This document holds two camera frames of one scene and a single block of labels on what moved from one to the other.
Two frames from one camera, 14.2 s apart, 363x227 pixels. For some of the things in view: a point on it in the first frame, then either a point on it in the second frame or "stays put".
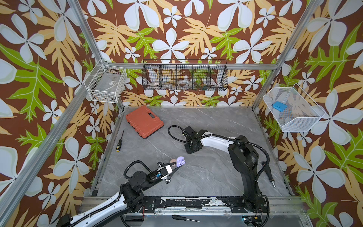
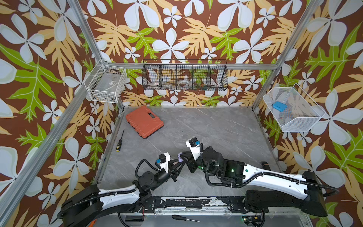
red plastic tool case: (145, 121) stays put
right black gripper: (188, 151) -> (191, 161)
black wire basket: (185, 74) stays put
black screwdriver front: (177, 217) stays put
